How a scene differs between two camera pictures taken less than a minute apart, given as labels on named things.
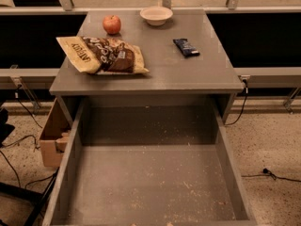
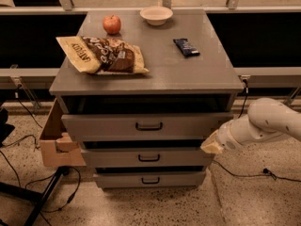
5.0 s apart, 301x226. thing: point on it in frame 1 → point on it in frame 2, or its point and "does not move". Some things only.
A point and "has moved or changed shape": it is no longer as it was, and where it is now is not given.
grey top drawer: x=148 y=161 has moved or changed shape
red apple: x=112 y=24 does not move
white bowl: x=156 y=15 does not move
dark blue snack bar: x=187 y=49 does not move
